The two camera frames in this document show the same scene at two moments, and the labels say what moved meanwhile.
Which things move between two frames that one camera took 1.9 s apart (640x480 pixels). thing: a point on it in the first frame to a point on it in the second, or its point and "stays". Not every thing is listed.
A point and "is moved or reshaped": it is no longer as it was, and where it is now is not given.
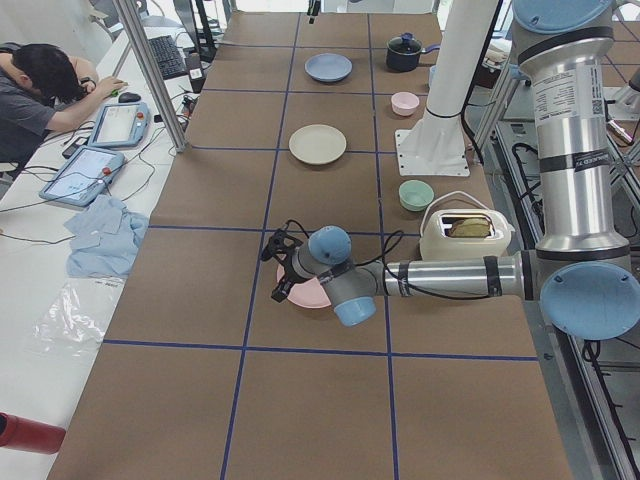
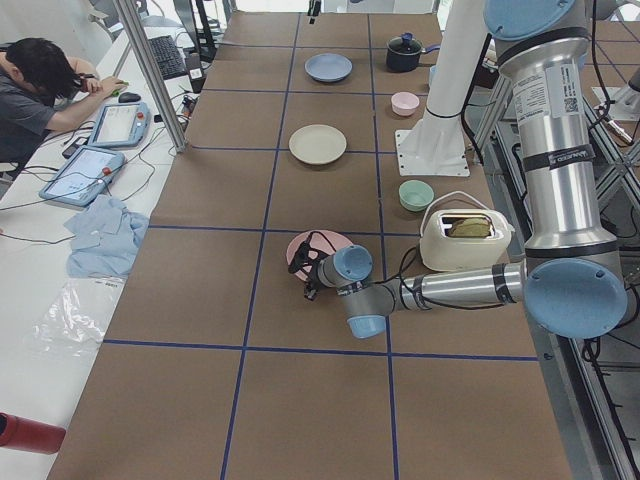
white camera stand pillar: [435, 146] stays
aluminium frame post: [140, 42] stays
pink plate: [308, 294] is moved or reshaped
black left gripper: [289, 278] to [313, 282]
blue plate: [328, 67] stays
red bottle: [30, 435] stays
